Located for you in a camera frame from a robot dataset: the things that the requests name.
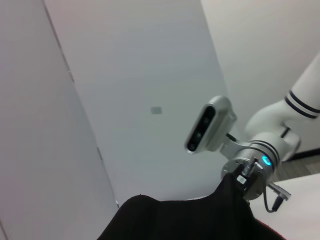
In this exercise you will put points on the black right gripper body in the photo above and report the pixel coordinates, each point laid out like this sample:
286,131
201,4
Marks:
253,178

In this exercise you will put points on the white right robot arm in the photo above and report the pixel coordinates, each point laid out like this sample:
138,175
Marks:
265,117

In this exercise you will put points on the white door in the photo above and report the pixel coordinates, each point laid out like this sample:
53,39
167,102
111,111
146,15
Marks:
137,62

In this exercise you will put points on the silver camera mount bracket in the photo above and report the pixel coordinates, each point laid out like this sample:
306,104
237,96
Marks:
233,146

